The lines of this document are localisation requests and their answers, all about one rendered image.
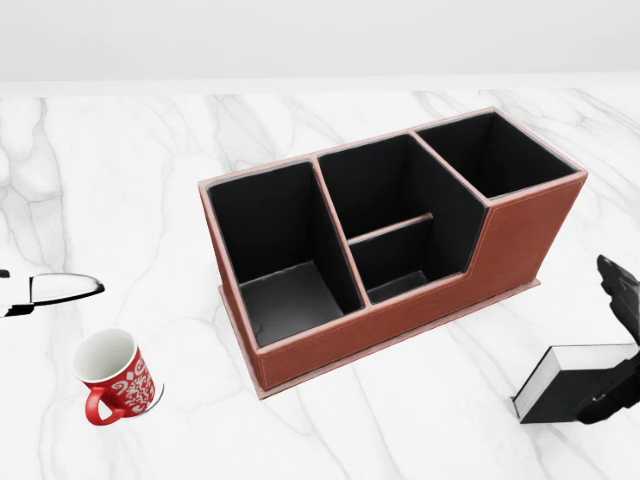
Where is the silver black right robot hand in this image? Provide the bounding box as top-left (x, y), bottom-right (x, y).
top-left (574, 254), bottom-right (640, 426)

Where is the black book with white pages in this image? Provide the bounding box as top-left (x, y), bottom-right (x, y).
top-left (509, 343), bottom-right (637, 425)

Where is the red-brown desk caddy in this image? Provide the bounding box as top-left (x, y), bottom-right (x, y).
top-left (197, 105), bottom-right (589, 401)

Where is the red white patterned mug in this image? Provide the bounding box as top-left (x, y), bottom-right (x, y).
top-left (71, 327), bottom-right (165, 427)

